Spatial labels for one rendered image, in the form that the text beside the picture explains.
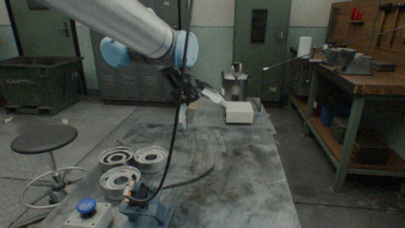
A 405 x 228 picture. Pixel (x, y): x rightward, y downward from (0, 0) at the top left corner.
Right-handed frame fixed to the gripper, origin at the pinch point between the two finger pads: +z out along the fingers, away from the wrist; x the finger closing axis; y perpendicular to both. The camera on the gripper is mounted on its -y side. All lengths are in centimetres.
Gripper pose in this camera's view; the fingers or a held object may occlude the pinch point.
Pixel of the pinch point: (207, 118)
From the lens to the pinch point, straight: 77.3
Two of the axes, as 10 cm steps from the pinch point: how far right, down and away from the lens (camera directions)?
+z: 5.1, 8.1, 3.0
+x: 8.6, -4.4, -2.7
